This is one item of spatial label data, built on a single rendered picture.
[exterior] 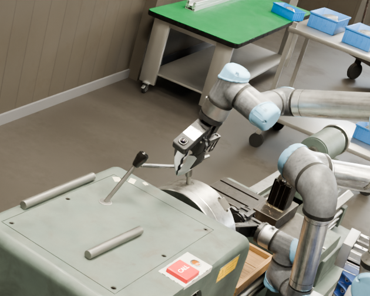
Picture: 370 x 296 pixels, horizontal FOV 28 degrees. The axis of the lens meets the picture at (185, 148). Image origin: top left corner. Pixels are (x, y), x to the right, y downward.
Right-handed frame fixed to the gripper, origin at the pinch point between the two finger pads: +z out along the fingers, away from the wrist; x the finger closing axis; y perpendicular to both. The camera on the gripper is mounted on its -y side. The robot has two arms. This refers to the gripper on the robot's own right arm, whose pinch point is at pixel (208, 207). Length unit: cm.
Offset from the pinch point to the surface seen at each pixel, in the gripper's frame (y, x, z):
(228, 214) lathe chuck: -18.6, 11.6, -14.4
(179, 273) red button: -69, 19, -26
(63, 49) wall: 218, -62, 238
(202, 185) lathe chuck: -18.8, 16.2, -3.6
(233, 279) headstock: -38.6, 5.4, -29.3
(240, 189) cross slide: 44.2, -10.6, 7.3
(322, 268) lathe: 80, -44, -27
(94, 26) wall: 256, -49, 242
